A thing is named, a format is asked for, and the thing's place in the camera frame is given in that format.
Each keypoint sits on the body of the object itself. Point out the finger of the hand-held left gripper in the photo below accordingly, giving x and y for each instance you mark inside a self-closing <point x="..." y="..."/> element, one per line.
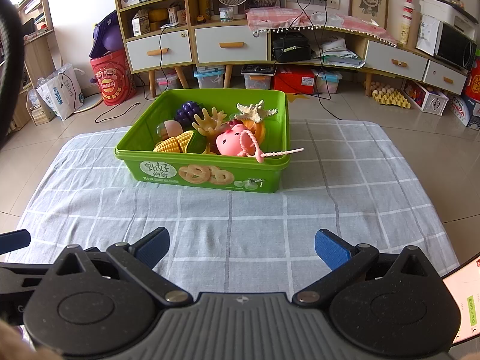
<point x="15" y="272"/>
<point x="15" y="240"/>

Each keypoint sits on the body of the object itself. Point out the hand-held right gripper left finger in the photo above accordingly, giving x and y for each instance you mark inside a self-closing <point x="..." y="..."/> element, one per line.
<point x="152" y="247"/>

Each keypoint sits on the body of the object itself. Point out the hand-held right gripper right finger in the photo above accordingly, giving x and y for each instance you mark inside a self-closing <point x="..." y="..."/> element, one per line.
<point x="332" y="249"/>

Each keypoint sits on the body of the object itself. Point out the green plastic box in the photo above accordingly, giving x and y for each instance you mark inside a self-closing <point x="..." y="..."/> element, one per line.
<point x="157" y="180"/>

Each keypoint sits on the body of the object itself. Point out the yellow toy corn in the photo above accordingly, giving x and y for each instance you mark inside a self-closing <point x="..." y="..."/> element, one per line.
<point x="172" y="144"/>

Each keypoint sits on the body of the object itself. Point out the pink clear capsule ball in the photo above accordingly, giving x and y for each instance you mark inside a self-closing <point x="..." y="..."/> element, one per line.
<point x="174" y="127"/>

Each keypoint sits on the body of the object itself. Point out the tan rubber octopus toy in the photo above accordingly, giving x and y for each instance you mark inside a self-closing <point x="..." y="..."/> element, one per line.
<point x="210" y="123"/>

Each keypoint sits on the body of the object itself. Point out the orange yellow toy vegetable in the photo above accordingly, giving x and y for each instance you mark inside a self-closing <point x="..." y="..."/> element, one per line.
<point x="259" y="131"/>

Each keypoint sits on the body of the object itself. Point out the purple toy grapes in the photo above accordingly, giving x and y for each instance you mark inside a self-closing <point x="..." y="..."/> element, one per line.
<point x="189" y="112"/>

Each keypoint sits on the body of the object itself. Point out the beige starfish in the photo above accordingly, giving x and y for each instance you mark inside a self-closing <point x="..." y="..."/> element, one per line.
<point x="253" y="112"/>

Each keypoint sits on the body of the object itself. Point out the grey checked tablecloth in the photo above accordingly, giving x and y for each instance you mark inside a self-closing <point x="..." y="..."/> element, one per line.
<point x="262" y="213"/>

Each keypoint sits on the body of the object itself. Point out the smartphone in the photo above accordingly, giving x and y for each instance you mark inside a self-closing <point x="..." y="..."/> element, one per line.
<point x="465" y="296"/>

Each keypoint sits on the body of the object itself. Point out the white shopping bag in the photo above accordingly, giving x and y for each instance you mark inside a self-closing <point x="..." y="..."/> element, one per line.
<point x="60" y="93"/>

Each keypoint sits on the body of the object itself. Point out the clear storage box pink contents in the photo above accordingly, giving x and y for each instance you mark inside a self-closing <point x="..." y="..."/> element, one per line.
<point x="167" y="85"/>

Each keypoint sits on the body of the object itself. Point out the yellow egg tray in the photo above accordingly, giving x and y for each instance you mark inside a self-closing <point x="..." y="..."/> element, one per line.
<point x="390" y="95"/>

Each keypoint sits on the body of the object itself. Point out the red printed bucket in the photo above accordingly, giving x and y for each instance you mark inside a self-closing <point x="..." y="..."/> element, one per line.
<point x="112" y="80"/>

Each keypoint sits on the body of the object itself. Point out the red cardboard box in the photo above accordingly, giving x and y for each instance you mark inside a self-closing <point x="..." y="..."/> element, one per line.
<point x="294" y="80"/>

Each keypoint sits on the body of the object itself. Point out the clear storage box blue lid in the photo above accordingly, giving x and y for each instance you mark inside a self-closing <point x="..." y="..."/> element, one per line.
<point x="209" y="78"/>

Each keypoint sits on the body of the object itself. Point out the white cardboard box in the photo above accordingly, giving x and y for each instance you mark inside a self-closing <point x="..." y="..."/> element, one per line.
<point x="427" y="97"/>

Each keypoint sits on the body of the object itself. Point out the clear storage box black lid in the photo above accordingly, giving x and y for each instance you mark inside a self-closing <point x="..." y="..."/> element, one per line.
<point x="258" y="78"/>

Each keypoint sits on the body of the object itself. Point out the wooden bookshelf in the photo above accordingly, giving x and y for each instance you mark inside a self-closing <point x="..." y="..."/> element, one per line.
<point x="37" y="52"/>

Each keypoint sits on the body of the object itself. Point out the white drawer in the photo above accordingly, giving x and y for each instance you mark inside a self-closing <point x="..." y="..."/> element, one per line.
<point x="159" y="56"/>
<point x="445" y="78"/>
<point x="395" y="62"/>
<point x="230" y="45"/>

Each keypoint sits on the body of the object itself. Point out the white box red print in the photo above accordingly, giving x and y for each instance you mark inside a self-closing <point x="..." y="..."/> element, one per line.
<point x="465" y="110"/>

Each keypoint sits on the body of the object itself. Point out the black bag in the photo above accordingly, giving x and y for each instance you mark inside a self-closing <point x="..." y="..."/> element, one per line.
<point x="291" y="48"/>

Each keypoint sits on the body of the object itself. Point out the purple plush toy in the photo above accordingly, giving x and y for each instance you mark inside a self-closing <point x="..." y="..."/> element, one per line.
<point x="107" y="37"/>

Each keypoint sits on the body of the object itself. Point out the pink checked cloth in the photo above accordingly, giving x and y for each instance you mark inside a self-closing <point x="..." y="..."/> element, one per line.
<point x="337" y="22"/>

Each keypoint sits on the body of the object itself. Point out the wooden cabinet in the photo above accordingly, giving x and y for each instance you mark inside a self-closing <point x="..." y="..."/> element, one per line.
<point x="191" y="18"/>

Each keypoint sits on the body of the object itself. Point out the black microwave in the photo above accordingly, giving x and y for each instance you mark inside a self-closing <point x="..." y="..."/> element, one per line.
<point x="455" y="47"/>

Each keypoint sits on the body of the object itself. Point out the framed cartoon picture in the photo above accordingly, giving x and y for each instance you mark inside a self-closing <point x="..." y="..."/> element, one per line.
<point x="368" y="0"/>

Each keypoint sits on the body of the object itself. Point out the white printer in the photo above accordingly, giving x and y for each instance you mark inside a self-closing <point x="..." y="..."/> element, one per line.
<point x="446" y="9"/>

